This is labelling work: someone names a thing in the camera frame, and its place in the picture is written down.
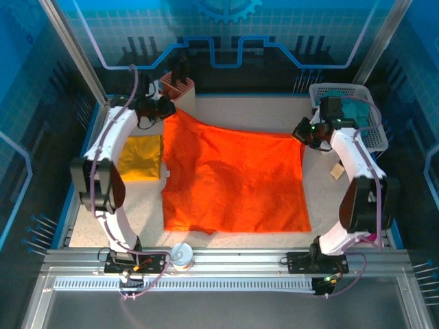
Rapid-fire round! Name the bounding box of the aluminium rail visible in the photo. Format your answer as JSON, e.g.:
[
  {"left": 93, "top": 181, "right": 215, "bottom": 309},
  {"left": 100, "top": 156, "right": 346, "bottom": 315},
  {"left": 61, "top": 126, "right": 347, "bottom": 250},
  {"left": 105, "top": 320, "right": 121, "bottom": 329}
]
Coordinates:
[{"left": 40, "top": 247, "right": 411, "bottom": 278}]

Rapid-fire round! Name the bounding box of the cream knife block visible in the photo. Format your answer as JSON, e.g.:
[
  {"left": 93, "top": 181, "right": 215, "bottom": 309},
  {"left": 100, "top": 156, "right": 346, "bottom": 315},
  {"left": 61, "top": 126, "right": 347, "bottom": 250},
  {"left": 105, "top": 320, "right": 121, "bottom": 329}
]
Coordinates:
[{"left": 159, "top": 70, "right": 197, "bottom": 118}]

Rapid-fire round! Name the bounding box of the white slotted cable duct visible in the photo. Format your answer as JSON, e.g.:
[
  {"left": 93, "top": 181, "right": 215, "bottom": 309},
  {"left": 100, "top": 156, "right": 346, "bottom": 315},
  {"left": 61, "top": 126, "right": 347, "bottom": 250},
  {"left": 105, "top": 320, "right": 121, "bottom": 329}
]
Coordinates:
[{"left": 53, "top": 277, "right": 316, "bottom": 293}]

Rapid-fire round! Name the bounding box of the teal t-shirt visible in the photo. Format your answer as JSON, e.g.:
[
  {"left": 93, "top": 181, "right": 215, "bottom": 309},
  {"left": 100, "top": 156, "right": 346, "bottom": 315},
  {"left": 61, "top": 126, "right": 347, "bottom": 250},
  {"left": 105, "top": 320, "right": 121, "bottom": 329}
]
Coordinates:
[{"left": 320, "top": 89, "right": 373, "bottom": 130}]

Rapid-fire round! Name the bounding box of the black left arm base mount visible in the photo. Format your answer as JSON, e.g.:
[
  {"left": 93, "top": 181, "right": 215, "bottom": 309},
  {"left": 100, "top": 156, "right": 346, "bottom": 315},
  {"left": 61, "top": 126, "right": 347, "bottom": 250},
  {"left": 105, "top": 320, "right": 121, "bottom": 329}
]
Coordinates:
[{"left": 104, "top": 248, "right": 168, "bottom": 275}]

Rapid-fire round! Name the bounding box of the tin can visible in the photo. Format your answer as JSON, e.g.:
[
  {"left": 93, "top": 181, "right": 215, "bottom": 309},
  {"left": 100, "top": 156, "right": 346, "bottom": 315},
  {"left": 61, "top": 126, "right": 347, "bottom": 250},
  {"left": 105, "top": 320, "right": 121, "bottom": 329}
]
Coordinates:
[{"left": 170, "top": 242, "right": 195, "bottom": 273}]

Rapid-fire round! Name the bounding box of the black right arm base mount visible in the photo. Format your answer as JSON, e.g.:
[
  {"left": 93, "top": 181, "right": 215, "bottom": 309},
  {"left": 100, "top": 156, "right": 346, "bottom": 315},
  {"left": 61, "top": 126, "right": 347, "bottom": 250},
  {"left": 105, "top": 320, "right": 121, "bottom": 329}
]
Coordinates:
[{"left": 286, "top": 252, "right": 350, "bottom": 275}]

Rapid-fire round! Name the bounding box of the aluminium frame post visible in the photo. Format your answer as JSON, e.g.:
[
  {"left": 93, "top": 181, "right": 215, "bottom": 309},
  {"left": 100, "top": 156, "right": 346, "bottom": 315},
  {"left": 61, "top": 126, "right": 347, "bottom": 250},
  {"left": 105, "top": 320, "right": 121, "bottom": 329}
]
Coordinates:
[
  {"left": 352, "top": 0, "right": 414, "bottom": 85},
  {"left": 38, "top": 0, "right": 111, "bottom": 106}
]

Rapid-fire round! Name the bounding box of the white plastic basket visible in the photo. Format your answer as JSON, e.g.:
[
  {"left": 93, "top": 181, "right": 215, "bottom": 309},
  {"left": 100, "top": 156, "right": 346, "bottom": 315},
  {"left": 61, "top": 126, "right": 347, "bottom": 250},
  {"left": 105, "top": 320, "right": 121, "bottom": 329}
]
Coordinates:
[{"left": 308, "top": 83, "right": 390, "bottom": 154}]

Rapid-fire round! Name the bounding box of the folded yellow t-shirt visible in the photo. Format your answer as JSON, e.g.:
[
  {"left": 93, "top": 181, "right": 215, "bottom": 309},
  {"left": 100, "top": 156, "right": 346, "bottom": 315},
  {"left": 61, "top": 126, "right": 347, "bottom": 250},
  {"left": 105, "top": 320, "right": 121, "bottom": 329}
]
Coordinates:
[{"left": 118, "top": 134, "right": 163, "bottom": 182}]

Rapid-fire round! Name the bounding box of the orange t-shirt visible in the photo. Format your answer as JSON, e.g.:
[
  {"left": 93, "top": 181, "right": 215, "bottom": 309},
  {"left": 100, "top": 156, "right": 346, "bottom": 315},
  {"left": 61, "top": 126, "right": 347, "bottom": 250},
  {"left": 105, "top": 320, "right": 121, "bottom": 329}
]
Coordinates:
[{"left": 160, "top": 108, "right": 312, "bottom": 236}]

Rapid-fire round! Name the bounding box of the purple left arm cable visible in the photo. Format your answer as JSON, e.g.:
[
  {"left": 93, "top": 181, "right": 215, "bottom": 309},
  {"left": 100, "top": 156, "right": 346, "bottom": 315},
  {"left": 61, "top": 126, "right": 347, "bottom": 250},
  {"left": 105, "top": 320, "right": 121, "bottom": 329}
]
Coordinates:
[{"left": 77, "top": 64, "right": 171, "bottom": 302}]

